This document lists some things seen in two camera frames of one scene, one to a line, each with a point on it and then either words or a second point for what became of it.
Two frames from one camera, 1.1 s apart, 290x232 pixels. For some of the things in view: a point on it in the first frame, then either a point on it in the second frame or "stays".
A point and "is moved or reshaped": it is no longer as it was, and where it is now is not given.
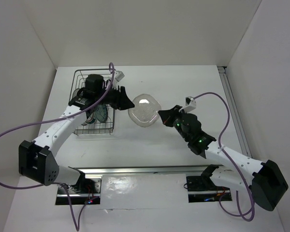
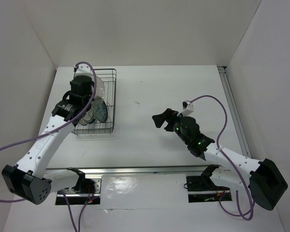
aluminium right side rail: [223, 74] stays
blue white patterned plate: [101, 113] stays
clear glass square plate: [145, 113] is moved or reshaped
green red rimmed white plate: [92, 119] stays
